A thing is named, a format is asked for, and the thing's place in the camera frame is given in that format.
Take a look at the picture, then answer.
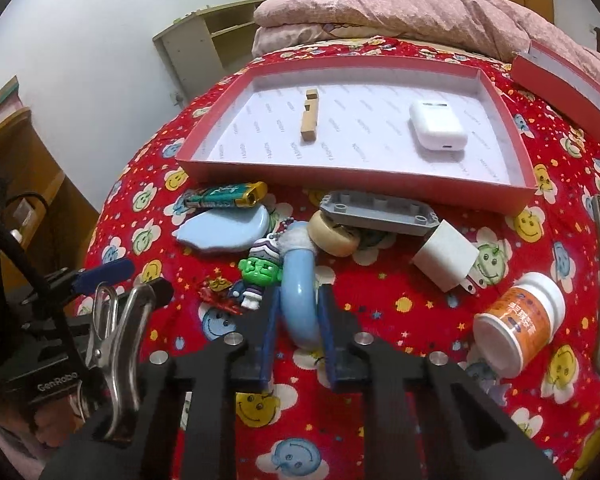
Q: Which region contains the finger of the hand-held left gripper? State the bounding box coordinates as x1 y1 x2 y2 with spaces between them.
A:
45 258 136 301
125 278 175 321

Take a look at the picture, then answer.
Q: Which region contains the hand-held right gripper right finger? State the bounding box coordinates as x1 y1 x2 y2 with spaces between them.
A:
320 284 563 480

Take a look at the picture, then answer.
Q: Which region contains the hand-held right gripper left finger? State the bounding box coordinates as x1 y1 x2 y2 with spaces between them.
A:
40 289 281 480

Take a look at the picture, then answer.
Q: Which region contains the blue curved tube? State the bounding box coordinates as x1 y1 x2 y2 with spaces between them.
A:
278 222 327 352

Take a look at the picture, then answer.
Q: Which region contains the small red toy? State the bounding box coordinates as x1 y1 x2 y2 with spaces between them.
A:
198 270 243 316

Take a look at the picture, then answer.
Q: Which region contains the green lighter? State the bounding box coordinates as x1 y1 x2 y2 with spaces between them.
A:
184 181 268 209

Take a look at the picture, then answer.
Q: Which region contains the white charger plug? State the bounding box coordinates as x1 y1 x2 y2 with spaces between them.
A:
411 219 481 295

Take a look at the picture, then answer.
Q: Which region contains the white orange label pill bottle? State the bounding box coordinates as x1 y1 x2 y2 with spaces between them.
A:
472 271 567 378

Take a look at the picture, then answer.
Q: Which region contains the red cardboard box tray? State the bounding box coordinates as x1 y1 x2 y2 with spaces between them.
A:
175 55 538 216

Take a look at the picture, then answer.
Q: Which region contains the silver metal spring clip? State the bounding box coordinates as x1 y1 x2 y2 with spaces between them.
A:
82 282 157 442

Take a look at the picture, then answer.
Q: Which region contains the red printed blanket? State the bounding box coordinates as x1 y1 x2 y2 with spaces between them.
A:
75 35 600 480

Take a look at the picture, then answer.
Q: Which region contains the beige round wheel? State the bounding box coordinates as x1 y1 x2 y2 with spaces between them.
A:
307 211 363 257

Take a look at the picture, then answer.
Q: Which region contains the wooden desk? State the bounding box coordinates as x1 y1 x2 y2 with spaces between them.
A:
0 105 101 291

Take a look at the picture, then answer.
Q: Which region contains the grey plastic plate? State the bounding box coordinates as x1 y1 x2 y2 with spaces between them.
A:
319 190 441 236

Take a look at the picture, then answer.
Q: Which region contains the small wooden block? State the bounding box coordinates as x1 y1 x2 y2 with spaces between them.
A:
300 88 320 142

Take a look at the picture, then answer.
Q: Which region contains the beige bedside shelf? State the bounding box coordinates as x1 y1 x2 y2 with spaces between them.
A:
152 0 271 106

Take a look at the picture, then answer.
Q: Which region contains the white earbuds case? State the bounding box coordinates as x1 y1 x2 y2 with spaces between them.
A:
408 99 468 151

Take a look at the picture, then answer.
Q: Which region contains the pink quilt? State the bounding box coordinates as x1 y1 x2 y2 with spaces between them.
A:
252 0 600 73

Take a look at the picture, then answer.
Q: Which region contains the red box lid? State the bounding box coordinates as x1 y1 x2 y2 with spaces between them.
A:
510 40 600 158

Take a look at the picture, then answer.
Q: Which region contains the green figure keychain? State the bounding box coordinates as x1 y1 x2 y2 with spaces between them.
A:
228 217 296 313

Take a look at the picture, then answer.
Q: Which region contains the thick black cable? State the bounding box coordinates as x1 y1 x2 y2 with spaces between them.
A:
0 205 51 311

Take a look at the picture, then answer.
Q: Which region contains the thin black cable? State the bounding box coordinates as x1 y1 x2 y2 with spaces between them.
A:
2 192 51 233

